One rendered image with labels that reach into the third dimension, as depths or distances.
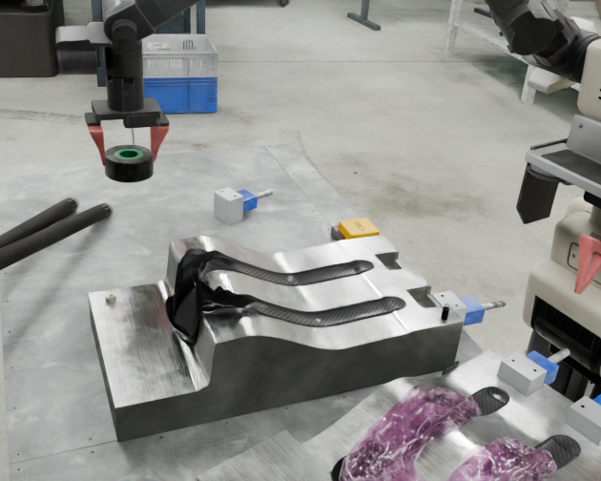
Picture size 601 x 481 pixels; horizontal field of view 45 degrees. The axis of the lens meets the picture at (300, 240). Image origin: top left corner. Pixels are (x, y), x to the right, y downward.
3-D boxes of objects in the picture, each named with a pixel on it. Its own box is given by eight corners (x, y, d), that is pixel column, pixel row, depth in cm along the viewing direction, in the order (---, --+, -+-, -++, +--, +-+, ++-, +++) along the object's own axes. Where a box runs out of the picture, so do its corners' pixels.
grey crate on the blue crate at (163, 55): (209, 58, 444) (209, 33, 437) (218, 79, 410) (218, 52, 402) (108, 58, 430) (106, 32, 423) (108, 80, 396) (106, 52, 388)
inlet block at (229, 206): (262, 198, 154) (263, 176, 151) (278, 207, 151) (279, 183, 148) (213, 215, 146) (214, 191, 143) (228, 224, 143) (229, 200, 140)
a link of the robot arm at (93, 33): (137, 24, 102) (133, -11, 107) (51, 23, 99) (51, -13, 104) (137, 90, 111) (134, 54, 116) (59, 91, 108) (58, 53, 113)
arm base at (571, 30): (604, 39, 125) (549, 22, 134) (588, 12, 120) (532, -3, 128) (574, 80, 126) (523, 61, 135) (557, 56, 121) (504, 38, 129)
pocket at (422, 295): (426, 304, 114) (430, 284, 112) (445, 324, 110) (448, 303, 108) (402, 309, 112) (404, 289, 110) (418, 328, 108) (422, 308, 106)
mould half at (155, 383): (376, 278, 130) (385, 211, 123) (453, 368, 109) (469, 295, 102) (91, 324, 112) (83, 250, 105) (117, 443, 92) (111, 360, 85)
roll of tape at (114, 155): (148, 161, 125) (148, 142, 124) (157, 180, 119) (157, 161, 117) (101, 165, 123) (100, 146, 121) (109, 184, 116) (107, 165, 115)
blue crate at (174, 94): (209, 91, 455) (209, 56, 444) (217, 114, 420) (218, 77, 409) (110, 92, 441) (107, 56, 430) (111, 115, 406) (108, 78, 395)
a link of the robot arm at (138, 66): (143, 39, 108) (140, 29, 112) (95, 38, 106) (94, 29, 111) (144, 84, 111) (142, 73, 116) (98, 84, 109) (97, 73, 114)
